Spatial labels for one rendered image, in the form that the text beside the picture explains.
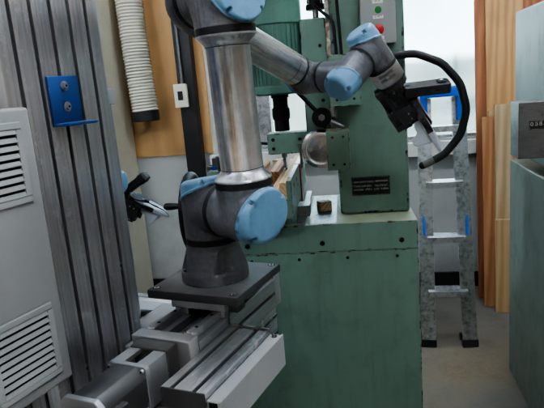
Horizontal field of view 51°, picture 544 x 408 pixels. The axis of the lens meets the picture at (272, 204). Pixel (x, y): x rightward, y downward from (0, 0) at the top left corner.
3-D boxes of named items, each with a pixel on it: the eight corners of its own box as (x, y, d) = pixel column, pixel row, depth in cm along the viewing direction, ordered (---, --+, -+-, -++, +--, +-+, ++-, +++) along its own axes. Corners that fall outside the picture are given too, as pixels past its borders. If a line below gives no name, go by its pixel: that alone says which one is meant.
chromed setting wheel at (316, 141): (303, 168, 182) (299, 129, 179) (342, 166, 180) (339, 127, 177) (302, 170, 179) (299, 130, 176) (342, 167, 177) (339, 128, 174)
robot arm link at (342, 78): (320, 104, 137) (344, 76, 141) (356, 104, 128) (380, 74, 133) (306, 78, 133) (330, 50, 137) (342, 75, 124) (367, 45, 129)
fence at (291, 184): (301, 167, 223) (299, 153, 222) (305, 167, 223) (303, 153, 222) (286, 199, 165) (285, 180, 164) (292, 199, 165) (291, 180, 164)
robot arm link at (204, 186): (217, 224, 135) (211, 168, 132) (252, 232, 125) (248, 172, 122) (174, 236, 127) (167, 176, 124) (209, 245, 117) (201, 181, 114)
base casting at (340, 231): (253, 221, 222) (251, 198, 220) (403, 214, 215) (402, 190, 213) (232, 257, 179) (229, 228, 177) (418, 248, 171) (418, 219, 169)
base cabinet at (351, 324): (267, 385, 237) (252, 221, 223) (409, 383, 230) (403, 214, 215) (251, 454, 194) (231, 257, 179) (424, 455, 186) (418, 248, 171)
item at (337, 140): (328, 166, 181) (325, 129, 178) (350, 165, 180) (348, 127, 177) (328, 171, 171) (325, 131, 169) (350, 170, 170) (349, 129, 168)
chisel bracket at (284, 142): (271, 156, 197) (269, 132, 195) (311, 154, 195) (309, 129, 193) (268, 159, 190) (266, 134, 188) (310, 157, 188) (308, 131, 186)
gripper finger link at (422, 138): (423, 161, 142) (405, 129, 144) (444, 149, 140) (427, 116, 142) (421, 160, 139) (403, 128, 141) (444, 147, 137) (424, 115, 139)
